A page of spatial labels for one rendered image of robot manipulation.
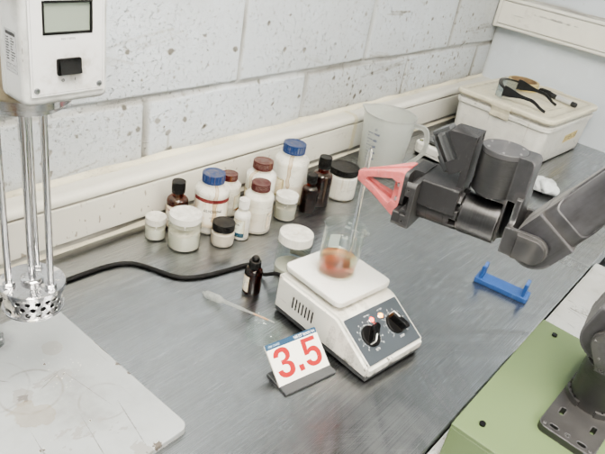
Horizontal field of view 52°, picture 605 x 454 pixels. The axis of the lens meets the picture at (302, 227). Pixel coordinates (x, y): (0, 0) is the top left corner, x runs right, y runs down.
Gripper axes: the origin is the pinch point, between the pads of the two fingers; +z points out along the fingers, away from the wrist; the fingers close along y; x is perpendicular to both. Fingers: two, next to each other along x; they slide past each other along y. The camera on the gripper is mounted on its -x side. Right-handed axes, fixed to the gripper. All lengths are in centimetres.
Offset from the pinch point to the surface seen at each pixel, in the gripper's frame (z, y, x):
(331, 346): -3.9, 9.2, 23.0
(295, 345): -0.4, 13.9, 21.7
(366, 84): 32, -72, 7
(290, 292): 5.5, 6.5, 19.4
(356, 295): -4.3, 4.5, 16.2
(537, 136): -9, -100, 16
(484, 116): 7, -104, 15
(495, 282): -18.5, -29.0, 24.3
